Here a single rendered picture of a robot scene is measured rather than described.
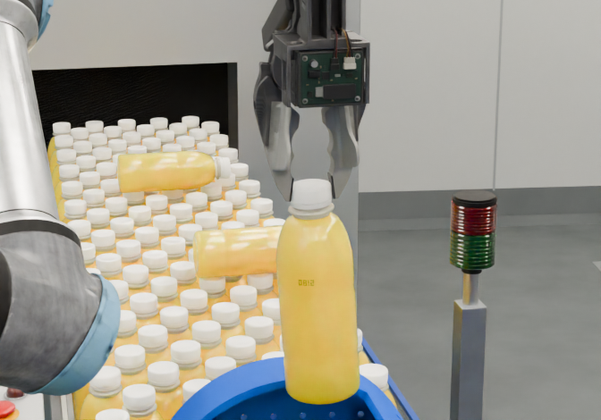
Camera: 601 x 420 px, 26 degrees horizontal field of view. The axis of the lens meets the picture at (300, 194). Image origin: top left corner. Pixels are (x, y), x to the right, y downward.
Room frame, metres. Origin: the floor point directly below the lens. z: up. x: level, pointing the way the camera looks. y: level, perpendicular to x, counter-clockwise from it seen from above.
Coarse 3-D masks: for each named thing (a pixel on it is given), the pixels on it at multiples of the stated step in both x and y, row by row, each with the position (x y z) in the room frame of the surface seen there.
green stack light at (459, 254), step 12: (456, 240) 1.71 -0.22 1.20; (468, 240) 1.70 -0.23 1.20; (480, 240) 1.70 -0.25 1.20; (492, 240) 1.71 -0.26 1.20; (456, 252) 1.71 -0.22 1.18; (468, 252) 1.70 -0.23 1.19; (480, 252) 1.70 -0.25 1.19; (492, 252) 1.71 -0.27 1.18; (456, 264) 1.71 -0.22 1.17; (468, 264) 1.70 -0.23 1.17; (480, 264) 1.70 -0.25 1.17; (492, 264) 1.71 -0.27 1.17
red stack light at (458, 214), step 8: (456, 208) 1.71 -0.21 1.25; (464, 208) 1.70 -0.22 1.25; (472, 208) 1.70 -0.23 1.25; (480, 208) 1.70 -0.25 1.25; (488, 208) 1.70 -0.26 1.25; (496, 208) 1.72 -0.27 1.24; (456, 216) 1.71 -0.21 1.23; (464, 216) 1.70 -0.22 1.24; (472, 216) 1.70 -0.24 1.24; (480, 216) 1.70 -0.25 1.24; (488, 216) 1.70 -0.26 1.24; (496, 216) 1.73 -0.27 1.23; (456, 224) 1.71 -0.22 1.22; (464, 224) 1.70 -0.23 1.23; (472, 224) 1.70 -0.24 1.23; (480, 224) 1.70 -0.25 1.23; (488, 224) 1.70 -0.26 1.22; (464, 232) 1.70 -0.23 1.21; (472, 232) 1.70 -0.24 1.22; (480, 232) 1.70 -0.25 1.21; (488, 232) 1.70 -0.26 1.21
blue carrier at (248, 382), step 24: (264, 360) 1.22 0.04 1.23; (216, 384) 1.20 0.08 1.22; (240, 384) 1.18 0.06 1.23; (264, 384) 1.17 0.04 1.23; (360, 384) 1.20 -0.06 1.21; (192, 408) 1.18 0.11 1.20; (216, 408) 1.16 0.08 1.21; (240, 408) 1.21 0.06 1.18; (264, 408) 1.22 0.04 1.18; (288, 408) 1.22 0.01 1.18; (312, 408) 1.23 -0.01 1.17; (336, 408) 1.24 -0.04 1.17; (360, 408) 1.24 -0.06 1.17; (384, 408) 1.17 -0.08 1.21
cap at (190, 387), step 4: (192, 380) 1.46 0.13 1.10; (196, 380) 1.46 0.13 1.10; (200, 380) 1.46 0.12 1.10; (204, 380) 1.46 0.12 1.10; (208, 380) 1.46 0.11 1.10; (184, 384) 1.45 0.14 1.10; (188, 384) 1.45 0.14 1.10; (192, 384) 1.45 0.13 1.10; (196, 384) 1.45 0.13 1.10; (200, 384) 1.45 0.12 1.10; (204, 384) 1.45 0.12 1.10; (184, 388) 1.44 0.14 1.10; (188, 388) 1.44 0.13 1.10; (192, 388) 1.44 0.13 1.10; (196, 388) 1.44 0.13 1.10; (200, 388) 1.44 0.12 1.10; (184, 392) 1.44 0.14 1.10; (188, 392) 1.43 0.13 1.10; (192, 392) 1.43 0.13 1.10; (184, 396) 1.44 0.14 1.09; (188, 396) 1.43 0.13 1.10; (184, 400) 1.44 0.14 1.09
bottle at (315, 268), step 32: (288, 224) 1.12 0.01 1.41; (320, 224) 1.11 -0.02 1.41; (288, 256) 1.10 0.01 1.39; (320, 256) 1.09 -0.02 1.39; (352, 256) 1.12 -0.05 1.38; (288, 288) 1.10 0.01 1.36; (320, 288) 1.09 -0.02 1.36; (352, 288) 1.12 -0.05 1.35; (288, 320) 1.10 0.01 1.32; (320, 320) 1.09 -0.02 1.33; (352, 320) 1.11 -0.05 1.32; (288, 352) 1.11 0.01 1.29; (320, 352) 1.09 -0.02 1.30; (352, 352) 1.11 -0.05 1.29; (288, 384) 1.11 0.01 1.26; (320, 384) 1.09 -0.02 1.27; (352, 384) 1.11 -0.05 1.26
